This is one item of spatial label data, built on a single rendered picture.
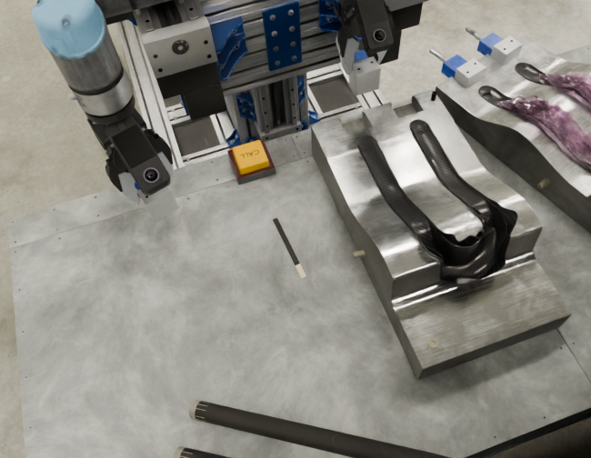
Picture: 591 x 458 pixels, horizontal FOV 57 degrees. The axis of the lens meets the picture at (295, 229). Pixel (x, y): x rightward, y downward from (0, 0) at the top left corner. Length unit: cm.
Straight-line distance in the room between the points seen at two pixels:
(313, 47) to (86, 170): 121
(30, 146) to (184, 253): 156
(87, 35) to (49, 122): 188
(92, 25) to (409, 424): 72
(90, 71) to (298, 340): 53
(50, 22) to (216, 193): 52
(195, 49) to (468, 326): 74
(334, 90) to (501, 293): 132
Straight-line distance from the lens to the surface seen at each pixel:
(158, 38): 116
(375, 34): 97
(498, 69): 128
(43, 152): 249
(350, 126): 112
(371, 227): 92
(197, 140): 201
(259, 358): 95
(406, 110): 115
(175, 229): 109
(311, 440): 84
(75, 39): 72
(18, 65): 292
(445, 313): 92
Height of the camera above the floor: 170
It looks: 59 degrees down
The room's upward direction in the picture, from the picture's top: 6 degrees counter-clockwise
